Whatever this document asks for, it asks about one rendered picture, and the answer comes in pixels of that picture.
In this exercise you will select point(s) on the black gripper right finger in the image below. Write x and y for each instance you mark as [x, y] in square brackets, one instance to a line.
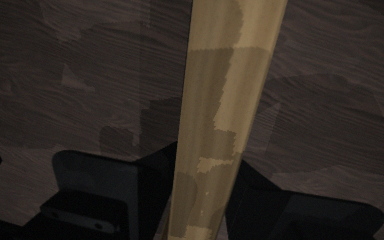
[259, 210]

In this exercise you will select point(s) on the long tan wooden board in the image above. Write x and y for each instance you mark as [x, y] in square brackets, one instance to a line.
[230, 49]

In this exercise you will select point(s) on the wooden post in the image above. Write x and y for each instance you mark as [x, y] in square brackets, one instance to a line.
[165, 231]

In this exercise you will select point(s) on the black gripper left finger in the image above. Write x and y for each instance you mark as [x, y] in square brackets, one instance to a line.
[145, 184]

